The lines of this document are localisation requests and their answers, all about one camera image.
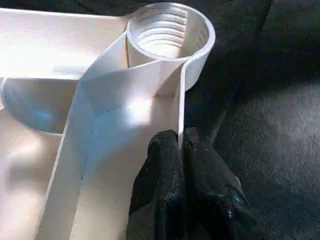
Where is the black work mat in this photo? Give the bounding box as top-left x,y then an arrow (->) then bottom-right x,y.
0,0 -> 320,240

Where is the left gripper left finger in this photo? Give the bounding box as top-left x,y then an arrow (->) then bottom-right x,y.
126,129 -> 187,240

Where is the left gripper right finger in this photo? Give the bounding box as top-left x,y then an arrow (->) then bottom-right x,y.
183,126 -> 261,240

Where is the white plastic table top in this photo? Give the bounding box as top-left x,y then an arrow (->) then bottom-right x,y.
0,1 -> 217,240

